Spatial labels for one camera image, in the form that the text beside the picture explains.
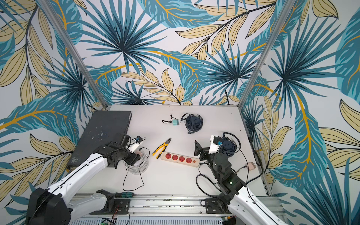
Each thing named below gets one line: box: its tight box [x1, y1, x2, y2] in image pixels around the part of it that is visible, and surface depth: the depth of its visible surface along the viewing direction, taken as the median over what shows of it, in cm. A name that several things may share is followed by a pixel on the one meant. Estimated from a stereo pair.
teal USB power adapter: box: [172, 119, 180, 126], surface depth 109 cm
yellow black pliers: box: [151, 137, 173, 159], surface depth 97 cm
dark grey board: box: [67, 110, 133, 167], surface depth 101 cm
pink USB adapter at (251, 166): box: [247, 161, 257, 171], surface depth 88 cm
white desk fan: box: [125, 149, 150, 175], surface depth 83 cm
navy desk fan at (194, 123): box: [185, 113, 203, 135], surface depth 105 cm
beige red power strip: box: [160, 151, 201, 168], surface depth 90 cm
